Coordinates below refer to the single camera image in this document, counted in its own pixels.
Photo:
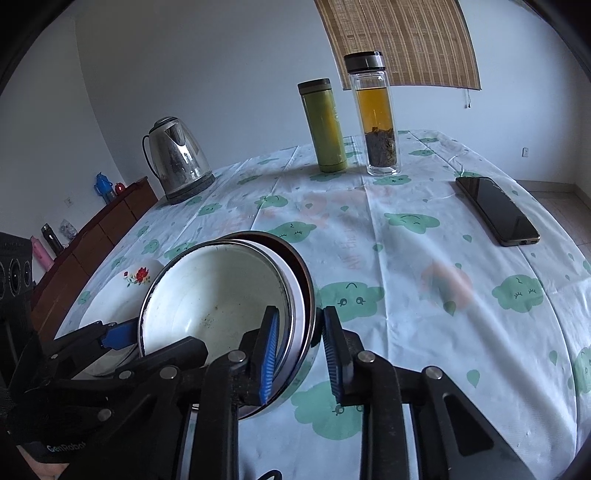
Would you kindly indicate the black smartphone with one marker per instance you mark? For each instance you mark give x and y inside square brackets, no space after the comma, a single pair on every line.
[498,210]

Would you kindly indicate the black bottle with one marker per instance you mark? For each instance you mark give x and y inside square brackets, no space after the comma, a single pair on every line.
[51,239]

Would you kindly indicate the stainless steel bowl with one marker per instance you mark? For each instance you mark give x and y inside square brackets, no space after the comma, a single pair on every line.
[302,364]

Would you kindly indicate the stainless steel electric kettle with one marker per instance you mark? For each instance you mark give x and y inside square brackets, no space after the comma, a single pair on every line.
[178,157]

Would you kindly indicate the blue thermos jug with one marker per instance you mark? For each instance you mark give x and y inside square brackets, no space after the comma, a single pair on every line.
[103,188]

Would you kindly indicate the pink bottle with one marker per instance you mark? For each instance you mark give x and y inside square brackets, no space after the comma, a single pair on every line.
[41,254]

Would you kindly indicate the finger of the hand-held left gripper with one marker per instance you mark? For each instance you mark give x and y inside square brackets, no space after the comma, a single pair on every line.
[120,336]
[175,353]

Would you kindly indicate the brown wooden sideboard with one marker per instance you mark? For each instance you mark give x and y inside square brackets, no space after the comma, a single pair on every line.
[101,240]

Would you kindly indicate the bamboo window blind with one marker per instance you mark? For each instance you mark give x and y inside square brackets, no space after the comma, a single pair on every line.
[406,41]

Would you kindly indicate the glass tea bottle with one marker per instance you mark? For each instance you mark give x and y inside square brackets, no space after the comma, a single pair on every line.
[374,120]

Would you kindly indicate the white plate red flowers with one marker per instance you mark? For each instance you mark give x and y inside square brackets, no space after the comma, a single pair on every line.
[115,300]

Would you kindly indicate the white tablecloth green print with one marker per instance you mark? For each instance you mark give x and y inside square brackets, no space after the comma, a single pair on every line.
[415,323]

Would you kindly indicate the green thermos flask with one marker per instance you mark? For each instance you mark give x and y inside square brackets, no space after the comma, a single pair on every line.
[325,129]

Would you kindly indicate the black kettle base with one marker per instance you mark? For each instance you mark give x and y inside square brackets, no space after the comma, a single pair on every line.
[194,191]

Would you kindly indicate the white enamel bowl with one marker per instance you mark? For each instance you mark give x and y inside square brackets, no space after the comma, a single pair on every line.
[203,295]

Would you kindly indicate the clear plastic bag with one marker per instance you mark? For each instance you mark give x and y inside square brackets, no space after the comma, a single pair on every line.
[69,230]

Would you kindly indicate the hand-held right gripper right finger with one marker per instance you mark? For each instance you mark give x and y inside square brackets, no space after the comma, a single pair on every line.
[331,355]

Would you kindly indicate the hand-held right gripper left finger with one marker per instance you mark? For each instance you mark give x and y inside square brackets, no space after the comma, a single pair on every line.
[269,355]

